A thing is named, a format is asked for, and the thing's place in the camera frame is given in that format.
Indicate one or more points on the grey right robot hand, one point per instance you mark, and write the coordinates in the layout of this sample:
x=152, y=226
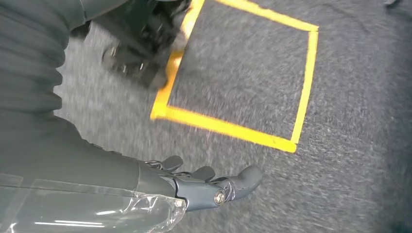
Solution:
x=80, y=160

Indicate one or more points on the black robot right foot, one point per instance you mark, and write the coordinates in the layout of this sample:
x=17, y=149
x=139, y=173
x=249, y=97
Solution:
x=141, y=58

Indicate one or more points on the clear plastic film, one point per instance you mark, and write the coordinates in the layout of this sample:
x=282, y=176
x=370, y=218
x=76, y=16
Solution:
x=96, y=212

